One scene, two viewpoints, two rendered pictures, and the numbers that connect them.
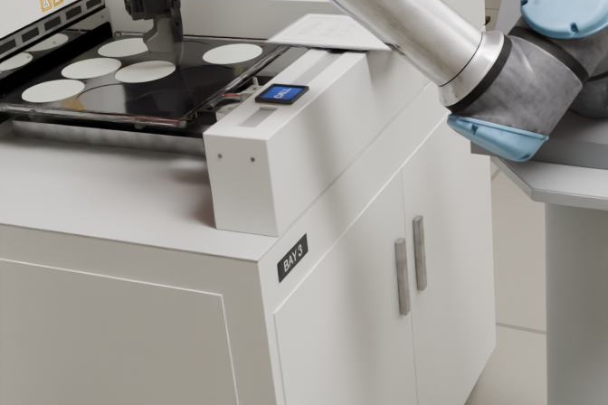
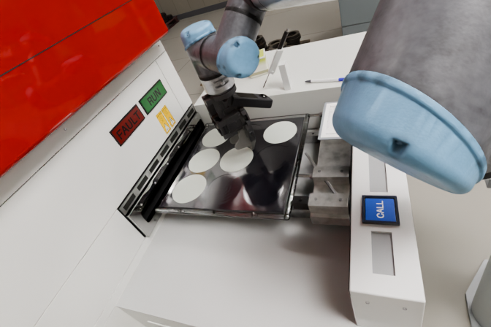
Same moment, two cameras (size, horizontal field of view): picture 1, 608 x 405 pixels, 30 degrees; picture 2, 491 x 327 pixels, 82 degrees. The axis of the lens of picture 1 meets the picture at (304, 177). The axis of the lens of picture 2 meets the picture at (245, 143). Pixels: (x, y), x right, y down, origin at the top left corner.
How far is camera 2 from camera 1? 119 cm
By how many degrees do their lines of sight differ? 12
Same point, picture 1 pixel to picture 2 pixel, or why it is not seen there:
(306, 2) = (313, 90)
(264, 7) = (287, 98)
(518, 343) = not seen: hidden behind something
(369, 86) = not seen: hidden behind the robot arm
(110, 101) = (228, 195)
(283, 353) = not seen: outside the picture
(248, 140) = (402, 300)
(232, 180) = (378, 312)
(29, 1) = (158, 133)
